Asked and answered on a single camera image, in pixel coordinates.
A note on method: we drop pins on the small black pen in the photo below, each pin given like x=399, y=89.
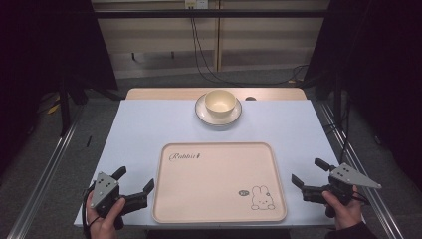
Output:
x=89, y=141

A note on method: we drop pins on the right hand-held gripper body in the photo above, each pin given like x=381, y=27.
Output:
x=345, y=177

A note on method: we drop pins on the wooden wall post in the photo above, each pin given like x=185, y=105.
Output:
x=217, y=40

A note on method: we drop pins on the beige rabbit print tray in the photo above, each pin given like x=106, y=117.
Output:
x=215, y=186

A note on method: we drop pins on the white wall socket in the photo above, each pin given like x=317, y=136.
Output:
x=196, y=3

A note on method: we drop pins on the black horizontal bar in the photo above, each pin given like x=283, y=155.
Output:
x=232, y=13

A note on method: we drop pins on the white dark-rimmed plate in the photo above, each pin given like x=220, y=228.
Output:
x=205, y=118

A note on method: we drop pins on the person's left hand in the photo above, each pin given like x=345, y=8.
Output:
x=103, y=227

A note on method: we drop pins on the pale blue table mat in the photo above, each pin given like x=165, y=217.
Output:
x=139, y=132

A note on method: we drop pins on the aluminium floor rail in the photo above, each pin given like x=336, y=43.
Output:
x=335, y=129
x=43, y=179

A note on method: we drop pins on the yellow floor tape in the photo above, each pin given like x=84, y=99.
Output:
x=53, y=107

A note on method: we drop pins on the wooden table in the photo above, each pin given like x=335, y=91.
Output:
x=166, y=94

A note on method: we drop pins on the dark curtain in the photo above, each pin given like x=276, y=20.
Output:
x=40, y=49
x=381, y=66

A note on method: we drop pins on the cream bowl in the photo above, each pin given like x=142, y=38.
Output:
x=220, y=103

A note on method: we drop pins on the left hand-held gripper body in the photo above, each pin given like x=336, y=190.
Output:
x=105, y=192

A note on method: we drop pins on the person's right hand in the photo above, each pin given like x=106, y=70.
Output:
x=348, y=214

